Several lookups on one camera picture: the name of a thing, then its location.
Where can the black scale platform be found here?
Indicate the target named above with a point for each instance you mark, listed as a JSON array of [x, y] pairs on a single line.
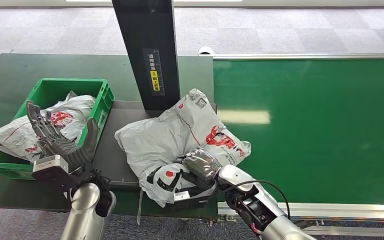
[[112, 159]]

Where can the dark green table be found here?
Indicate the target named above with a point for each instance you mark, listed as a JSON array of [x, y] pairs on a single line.
[[10, 82]]

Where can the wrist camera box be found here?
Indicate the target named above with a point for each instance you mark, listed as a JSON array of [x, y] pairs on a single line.
[[49, 167], [187, 198]]

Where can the white conveyor roller end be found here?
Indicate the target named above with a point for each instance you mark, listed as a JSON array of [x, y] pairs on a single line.
[[206, 50]]

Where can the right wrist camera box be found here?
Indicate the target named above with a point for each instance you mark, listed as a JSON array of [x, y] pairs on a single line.
[[187, 198]]

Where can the large grey courier package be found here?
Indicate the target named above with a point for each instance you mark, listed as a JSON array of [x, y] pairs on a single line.
[[159, 142]]

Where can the green plastic crate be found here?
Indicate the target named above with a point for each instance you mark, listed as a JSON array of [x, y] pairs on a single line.
[[49, 87]]

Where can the black scale column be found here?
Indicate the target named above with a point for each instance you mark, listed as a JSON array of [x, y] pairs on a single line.
[[145, 30]]

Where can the grey mailer bag red print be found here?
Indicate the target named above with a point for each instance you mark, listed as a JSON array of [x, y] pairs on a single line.
[[16, 136]]

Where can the aluminium conveyor frame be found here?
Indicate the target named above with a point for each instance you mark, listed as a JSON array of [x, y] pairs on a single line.
[[344, 210]]

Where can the green conveyor belt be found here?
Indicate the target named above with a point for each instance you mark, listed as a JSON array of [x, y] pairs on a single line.
[[311, 132]]

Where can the yellow black column label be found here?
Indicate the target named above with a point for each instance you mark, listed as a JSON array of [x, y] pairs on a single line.
[[155, 71]]

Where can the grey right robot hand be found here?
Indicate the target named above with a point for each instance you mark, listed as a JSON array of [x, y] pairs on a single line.
[[202, 165]]

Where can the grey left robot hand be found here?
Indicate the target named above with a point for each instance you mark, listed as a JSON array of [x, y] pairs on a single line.
[[59, 145]]

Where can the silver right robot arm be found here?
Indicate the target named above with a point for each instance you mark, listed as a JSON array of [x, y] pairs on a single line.
[[261, 205]]

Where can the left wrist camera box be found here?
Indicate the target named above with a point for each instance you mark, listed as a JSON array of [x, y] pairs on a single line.
[[49, 167]]

